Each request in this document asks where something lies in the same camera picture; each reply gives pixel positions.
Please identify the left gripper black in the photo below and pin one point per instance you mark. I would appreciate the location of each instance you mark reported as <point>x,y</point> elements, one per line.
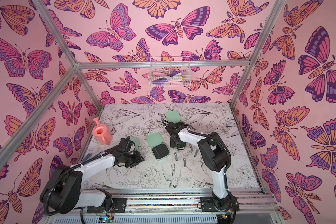
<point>138,159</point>

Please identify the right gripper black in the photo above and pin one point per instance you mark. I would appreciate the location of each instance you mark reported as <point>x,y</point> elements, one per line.
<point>173,139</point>

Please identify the green nail clipper case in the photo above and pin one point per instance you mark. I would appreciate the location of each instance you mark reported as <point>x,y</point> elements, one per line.
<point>136,142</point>

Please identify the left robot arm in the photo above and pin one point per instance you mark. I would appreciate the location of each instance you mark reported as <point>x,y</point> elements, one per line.
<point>64,190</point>

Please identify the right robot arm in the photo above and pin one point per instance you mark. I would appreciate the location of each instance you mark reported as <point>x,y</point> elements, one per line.
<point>215,154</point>

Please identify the pink watering can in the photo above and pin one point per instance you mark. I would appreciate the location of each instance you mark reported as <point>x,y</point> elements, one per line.
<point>101,132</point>

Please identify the blue dotted work glove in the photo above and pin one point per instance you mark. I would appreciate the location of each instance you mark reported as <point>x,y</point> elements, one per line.
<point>87,157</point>

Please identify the green circuit board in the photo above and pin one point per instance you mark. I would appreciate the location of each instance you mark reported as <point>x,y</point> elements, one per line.
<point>105,220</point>

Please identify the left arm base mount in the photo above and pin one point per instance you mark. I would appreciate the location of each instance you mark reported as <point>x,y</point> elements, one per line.
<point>117,205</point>

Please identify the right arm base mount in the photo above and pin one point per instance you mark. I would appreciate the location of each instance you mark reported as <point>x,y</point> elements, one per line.
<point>214,204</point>

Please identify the white wire wall basket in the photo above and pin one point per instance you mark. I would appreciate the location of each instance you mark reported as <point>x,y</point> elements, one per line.
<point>170,71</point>

